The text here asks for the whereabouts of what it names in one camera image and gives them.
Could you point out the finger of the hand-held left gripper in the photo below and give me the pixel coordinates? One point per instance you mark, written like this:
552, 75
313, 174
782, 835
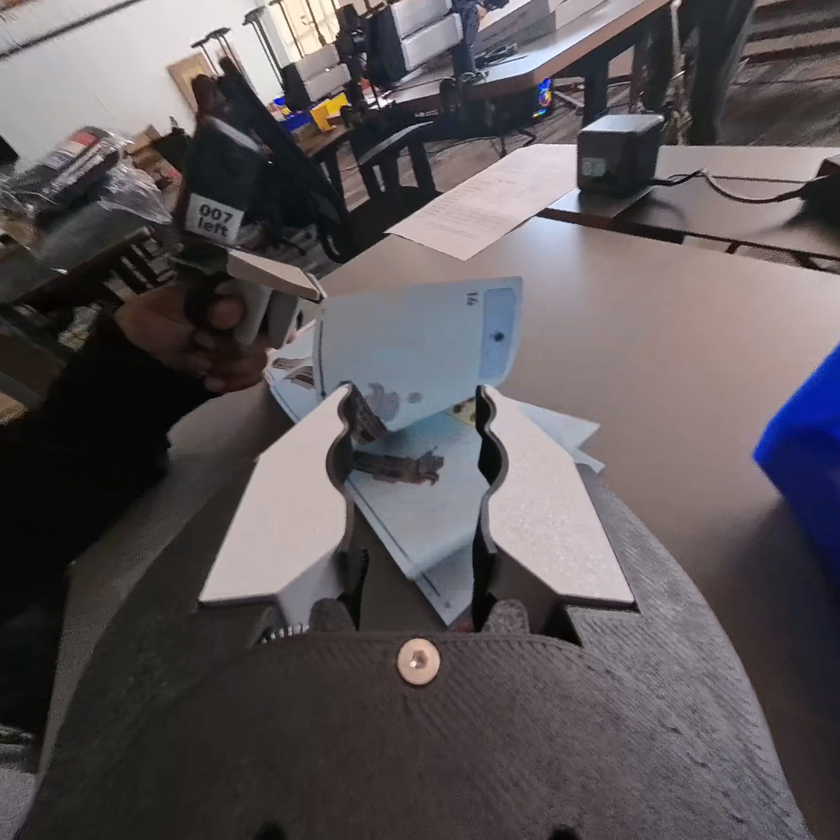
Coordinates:
262, 269
283, 321

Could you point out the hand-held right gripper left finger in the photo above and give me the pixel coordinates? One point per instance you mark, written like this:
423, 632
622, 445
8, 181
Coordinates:
282, 525

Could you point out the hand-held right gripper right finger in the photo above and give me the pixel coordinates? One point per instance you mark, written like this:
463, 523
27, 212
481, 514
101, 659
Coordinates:
558, 525

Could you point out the light blue instruction booklet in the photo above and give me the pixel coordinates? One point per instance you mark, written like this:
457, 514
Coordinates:
420, 328

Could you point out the blue plastic bin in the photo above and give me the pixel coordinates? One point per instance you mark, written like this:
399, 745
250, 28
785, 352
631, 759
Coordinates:
807, 459

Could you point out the grey desk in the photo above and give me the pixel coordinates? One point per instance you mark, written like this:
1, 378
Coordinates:
623, 361

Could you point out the person's left hand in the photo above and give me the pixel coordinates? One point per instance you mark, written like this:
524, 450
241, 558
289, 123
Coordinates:
170, 328

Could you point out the tall black office chair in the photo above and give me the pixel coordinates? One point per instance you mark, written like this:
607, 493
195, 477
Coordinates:
295, 170

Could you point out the small blue storage bin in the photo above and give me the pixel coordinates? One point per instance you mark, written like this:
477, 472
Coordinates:
292, 121

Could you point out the tan framed board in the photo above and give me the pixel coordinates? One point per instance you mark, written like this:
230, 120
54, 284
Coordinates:
187, 79

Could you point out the yellow storage bin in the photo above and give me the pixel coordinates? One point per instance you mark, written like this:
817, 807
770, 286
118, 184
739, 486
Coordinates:
325, 113

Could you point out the plastic wrapped bundle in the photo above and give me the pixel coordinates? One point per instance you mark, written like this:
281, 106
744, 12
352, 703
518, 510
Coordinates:
85, 170

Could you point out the white equipment case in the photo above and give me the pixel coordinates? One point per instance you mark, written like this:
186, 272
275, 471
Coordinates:
426, 33
321, 72

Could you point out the dark metal table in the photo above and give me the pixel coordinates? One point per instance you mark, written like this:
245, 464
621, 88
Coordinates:
65, 243

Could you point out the white paper sheet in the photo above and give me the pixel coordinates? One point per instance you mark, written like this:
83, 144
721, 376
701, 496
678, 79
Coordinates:
485, 197

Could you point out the computer with coloured lights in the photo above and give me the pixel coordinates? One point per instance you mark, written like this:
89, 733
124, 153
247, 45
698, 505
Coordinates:
544, 98

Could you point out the flat white box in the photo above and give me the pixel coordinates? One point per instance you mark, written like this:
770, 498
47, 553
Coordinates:
525, 19

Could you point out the adjacent dark grey table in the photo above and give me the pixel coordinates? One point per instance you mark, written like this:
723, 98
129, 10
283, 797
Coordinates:
722, 216

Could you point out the long wooden workbench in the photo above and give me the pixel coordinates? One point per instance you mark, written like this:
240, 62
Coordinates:
577, 46

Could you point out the black power adapter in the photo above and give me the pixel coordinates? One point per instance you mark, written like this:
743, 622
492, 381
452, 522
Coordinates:
828, 174

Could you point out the black camera rig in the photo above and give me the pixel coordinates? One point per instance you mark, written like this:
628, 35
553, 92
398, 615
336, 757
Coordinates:
469, 39

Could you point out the black cube camera device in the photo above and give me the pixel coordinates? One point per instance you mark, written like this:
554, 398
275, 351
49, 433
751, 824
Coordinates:
620, 154

